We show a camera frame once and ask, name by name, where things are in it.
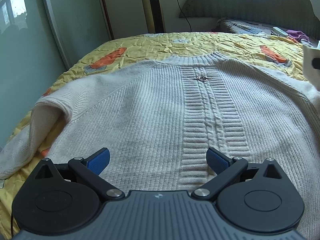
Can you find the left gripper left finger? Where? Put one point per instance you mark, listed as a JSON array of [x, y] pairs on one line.
[[86, 171]]

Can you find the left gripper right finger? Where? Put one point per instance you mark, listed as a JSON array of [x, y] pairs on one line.
[[228, 172]]

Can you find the white knit sweater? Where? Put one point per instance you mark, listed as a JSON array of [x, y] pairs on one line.
[[158, 119]]

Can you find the purple cloth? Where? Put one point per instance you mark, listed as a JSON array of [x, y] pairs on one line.
[[298, 35]]

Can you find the yellow floral bed quilt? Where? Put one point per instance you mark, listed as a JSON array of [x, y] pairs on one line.
[[270, 52]]

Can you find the grey upholstered headboard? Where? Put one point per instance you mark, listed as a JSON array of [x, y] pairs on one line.
[[289, 14]]

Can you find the patterned pillow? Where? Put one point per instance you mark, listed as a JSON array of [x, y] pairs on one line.
[[244, 27]]

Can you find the gold tower fan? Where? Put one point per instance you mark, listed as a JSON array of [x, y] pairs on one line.
[[154, 16]]

